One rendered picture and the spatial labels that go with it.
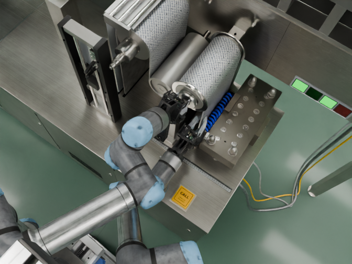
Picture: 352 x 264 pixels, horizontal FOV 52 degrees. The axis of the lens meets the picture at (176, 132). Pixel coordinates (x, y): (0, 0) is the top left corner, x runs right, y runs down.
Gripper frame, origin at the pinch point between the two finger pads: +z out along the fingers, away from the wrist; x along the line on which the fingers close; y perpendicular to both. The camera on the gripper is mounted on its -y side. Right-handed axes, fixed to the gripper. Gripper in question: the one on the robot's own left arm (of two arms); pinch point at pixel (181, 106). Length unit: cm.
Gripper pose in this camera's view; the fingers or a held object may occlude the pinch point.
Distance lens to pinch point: 126.3
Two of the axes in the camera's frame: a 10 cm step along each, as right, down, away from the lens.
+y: 4.1, -7.8, -4.8
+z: 4.0, -3.3, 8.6
